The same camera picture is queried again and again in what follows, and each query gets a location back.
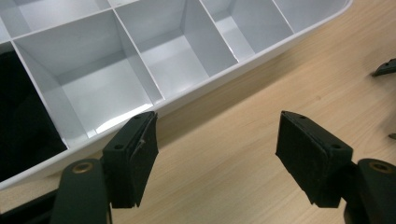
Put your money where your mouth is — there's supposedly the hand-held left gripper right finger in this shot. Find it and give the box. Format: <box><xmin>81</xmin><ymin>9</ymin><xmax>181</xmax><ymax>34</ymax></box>
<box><xmin>275</xmin><ymin>110</ymin><xmax>354</xmax><ymax>209</ymax></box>

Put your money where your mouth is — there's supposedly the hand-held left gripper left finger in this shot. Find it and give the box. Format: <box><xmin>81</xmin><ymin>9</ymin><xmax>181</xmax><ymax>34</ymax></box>
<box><xmin>102</xmin><ymin>110</ymin><xmax>160</xmax><ymax>209</ymax></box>

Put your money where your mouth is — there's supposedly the pale divided storage box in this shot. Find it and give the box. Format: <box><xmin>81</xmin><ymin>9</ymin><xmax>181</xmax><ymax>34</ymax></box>
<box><xmin>0</xmin><ymin>0</ymin><xmax>354</xmax><ymax>191</ymax></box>

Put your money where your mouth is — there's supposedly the black sock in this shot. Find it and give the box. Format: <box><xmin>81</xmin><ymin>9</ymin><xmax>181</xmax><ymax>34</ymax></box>
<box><xmin>0</xmin><ymin>41</ymin><xmax>69</xmax><ymax>183</ymax></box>

